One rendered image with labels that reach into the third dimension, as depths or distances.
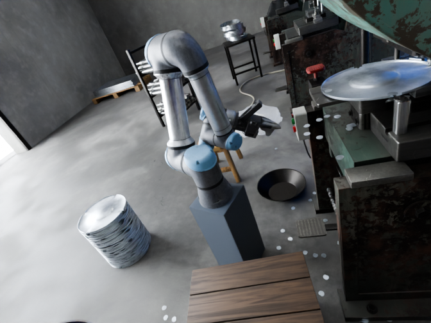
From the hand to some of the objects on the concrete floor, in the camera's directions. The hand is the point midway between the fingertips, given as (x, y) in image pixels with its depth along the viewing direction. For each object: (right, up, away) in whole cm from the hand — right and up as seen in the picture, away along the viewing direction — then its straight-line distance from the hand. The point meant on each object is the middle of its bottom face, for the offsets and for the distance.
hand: (278, 125), depth 113 cm
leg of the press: (+65, -65, -26) cm, 95 cm away
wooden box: (-8, -89, -21) cm, 92 cm away
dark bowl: (+14, -35, +48) cm, 61 cm away
